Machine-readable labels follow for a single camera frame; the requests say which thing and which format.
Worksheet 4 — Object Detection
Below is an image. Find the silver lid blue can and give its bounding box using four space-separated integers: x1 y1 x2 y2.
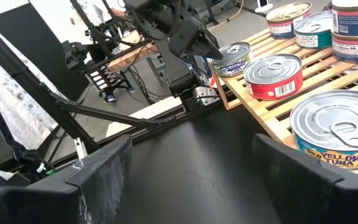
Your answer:
290 90 358 170

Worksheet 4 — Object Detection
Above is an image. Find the blue salmon can gold lid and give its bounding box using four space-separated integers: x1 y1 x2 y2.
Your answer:
265 1 313 40

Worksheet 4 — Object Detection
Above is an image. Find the black table mat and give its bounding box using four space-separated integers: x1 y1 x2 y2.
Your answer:
113 102 291 224

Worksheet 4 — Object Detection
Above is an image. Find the black partition panel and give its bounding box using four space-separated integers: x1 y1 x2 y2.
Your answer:
0 2 91 102

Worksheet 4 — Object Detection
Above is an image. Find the green label tuna can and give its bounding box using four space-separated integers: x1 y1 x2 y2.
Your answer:
210 42 252 78

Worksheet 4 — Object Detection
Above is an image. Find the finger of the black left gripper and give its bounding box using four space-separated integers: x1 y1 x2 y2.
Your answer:
186 29 224 60

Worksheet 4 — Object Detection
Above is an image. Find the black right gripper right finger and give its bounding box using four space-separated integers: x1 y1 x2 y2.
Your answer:
252 133 358 224

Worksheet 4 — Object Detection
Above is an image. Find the yellow floor cable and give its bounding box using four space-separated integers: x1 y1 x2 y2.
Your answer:
208 0 246 31

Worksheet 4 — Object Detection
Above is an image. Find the black power strip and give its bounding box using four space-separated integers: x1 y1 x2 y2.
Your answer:
85 68 113 91

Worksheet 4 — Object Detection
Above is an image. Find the blue red label can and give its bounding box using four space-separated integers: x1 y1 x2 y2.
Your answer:
331 30 358 63

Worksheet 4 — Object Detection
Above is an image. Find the wooden slatted shelf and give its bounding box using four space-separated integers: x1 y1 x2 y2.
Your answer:
208 26 358 181

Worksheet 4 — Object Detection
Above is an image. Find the background wooden table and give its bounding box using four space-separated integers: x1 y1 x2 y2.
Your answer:
107 29 160 73

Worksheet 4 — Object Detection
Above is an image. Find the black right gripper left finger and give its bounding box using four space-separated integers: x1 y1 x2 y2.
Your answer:
25 135 133 224

